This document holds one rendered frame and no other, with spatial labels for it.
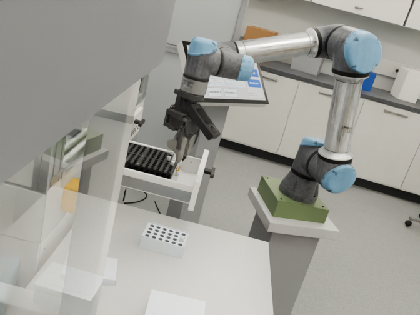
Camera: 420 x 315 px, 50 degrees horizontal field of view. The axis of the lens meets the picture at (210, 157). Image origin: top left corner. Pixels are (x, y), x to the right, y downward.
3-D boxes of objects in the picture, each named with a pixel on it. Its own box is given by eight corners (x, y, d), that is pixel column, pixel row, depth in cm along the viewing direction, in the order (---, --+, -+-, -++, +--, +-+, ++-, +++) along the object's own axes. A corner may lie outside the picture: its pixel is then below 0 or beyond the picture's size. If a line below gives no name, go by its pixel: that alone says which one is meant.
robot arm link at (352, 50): (332, 175, 166) (360, 24, 142) (355, 195, 153) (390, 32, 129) (303, 179, 162) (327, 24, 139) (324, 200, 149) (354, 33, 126)
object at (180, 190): (198, 174, 164) (202, 158, 162) (189, 204, 140) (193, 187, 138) (92, 145, 164) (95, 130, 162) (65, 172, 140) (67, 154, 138)
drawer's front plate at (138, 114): (139, 130, 196) (143, 107, 192) (120, 152, 168) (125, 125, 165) (135, 129, 196) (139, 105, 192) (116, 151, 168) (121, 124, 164)
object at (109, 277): (117, 264, 116) (117, 258, 115) (114, 285, 108) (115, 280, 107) (66, 257, 113) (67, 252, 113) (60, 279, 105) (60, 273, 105)
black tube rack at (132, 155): (175, 171, 160) (179, 155, 158) (166, 191, 144) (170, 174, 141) (115, 155, 160) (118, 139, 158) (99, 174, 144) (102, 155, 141)
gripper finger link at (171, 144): (167, 156, 136) (174, 128, 133) (181, 164, 133) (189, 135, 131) (160, 157, 134) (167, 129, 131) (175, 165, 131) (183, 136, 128)
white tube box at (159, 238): (186, 243, 133) (189, 232, 131) (181, 259, 125) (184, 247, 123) (146, 232, 133) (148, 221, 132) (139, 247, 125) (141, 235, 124)
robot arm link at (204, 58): (225, 45, 121) (195, 39, 118) (215, 84, 124) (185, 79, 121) (216, 39, 127) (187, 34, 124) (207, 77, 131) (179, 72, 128)
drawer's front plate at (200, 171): (202, 177, 166) (209, 149, 162) (192, 212, 139) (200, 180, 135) (197, 175, 166) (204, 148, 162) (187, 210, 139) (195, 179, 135)
